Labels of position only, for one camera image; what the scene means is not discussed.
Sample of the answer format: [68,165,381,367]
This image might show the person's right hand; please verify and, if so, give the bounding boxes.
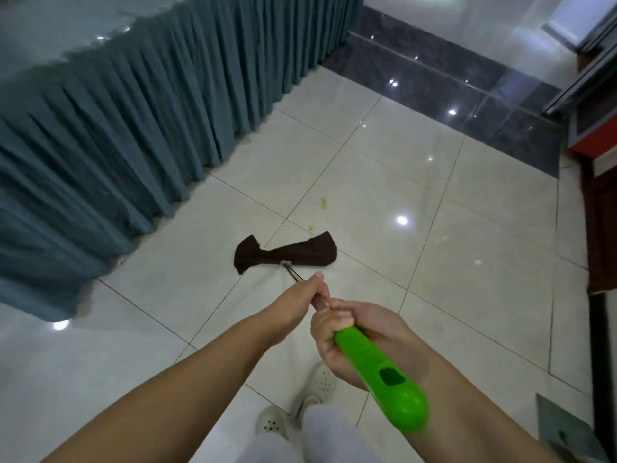
[309,298,431,392]

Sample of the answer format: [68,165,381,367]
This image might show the person's left hand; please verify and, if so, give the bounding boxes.
[263,272,332,348]

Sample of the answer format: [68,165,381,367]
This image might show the green-handled mop with brown cloth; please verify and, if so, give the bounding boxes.
[234,230,430,434]

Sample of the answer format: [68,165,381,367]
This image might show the person's left forearm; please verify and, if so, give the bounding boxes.
[42,311,291,463]

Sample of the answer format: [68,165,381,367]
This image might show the person's right forearm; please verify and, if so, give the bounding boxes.
[404,349,566,463]

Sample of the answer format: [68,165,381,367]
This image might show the white perforated clog shoe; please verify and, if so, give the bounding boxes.
[293,361,338,421]
[254,405,290,442]

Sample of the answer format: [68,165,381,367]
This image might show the person's light grey trousers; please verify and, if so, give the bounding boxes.
[235,402,387,463]

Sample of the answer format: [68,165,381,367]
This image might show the teal pleated table skirt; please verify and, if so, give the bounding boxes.
[0,0,365,324]

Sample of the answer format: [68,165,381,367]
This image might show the grey-green flat board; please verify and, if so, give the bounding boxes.
[535,393,599,463]

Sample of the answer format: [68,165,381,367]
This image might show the dark brown wooden panel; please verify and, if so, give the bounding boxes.
[580,158,617,295]

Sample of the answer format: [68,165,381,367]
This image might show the red cabinet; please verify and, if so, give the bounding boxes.
[568,79,617,159]

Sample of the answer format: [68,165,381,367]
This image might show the metal sliding door frame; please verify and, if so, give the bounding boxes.
[541,2,617,117]

